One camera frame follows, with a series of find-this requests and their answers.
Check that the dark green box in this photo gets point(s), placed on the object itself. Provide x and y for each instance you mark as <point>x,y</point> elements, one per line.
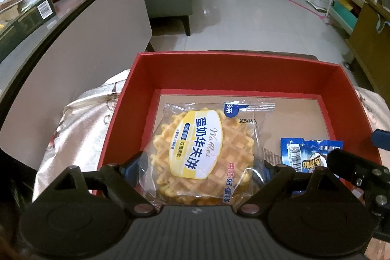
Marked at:
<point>24,25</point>

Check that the teal box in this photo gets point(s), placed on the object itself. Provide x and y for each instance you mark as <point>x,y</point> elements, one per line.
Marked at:
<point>342,14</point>

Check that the red cardboard box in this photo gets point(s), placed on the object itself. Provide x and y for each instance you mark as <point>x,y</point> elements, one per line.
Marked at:
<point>231,74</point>

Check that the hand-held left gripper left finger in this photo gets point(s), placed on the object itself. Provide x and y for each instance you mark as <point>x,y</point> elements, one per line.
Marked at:
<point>131,167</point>

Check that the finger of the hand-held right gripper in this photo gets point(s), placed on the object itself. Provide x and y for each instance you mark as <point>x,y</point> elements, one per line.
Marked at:
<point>382,139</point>
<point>353,167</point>

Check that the dark wooden stool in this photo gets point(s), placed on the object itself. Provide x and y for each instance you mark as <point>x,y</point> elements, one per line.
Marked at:
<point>309,56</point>

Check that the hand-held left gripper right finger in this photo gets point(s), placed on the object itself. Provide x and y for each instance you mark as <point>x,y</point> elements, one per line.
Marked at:
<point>272,173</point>

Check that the wooden cabinet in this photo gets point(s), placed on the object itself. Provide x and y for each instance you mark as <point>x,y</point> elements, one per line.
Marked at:
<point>370,43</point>

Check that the blue snack packet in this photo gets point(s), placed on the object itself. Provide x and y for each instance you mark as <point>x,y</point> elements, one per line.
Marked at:
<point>300,152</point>

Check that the grey coffee table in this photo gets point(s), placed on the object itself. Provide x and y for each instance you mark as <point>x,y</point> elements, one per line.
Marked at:
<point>76,49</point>

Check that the pink stick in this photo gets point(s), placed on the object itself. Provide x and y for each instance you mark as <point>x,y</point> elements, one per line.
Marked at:
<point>307,10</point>

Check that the white embroidered cloth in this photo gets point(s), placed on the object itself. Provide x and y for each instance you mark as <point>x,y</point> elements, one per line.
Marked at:
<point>79,132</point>

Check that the waffle packet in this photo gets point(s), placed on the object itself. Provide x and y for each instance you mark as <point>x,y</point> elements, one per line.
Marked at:
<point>201,150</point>

